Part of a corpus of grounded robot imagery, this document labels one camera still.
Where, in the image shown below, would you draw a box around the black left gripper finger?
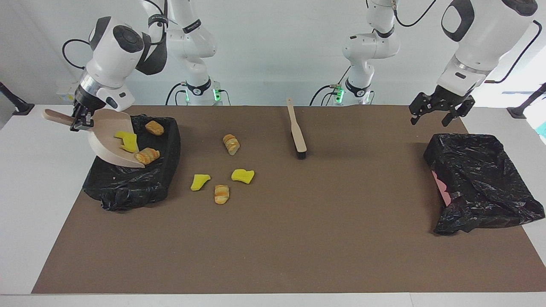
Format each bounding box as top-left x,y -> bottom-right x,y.
441,97 -> 476,127
409,92 -> 435,125

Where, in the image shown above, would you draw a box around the beige plastic dustpan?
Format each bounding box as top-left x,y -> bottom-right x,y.
42,108 -> 148,168

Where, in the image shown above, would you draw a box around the yellow sponge piece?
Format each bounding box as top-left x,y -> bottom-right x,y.
190,174 -> 212,191
231,169 -> 255,185
113,131 -> 139,154

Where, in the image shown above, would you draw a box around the striped croissant bread piece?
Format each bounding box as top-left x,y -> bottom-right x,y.
134,147 -> 160,165
223,134 -> 240,156
214,184 -> 230,205

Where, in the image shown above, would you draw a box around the beige brush black bristles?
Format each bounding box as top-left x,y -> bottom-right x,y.
287,98 -> 307,159

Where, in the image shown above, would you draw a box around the black bag lined pink bin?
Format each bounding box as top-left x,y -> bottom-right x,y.
423,133 -> 546,236

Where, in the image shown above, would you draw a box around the black angled stand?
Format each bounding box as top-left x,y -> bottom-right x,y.
507,82 -> 546,119
0,81 -> 35,116

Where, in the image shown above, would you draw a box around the brown table mat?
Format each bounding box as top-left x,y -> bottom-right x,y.
31,105 -> 546,294

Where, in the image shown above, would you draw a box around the white wall socket boxes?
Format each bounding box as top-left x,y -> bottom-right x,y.
55,81 -> 86,103

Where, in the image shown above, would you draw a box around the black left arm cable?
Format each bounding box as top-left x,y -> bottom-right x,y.
393,0 -> 546,83

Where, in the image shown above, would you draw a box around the black base cable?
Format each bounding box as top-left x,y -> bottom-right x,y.
309,66 -> 351,106
166,82 -> 188,106

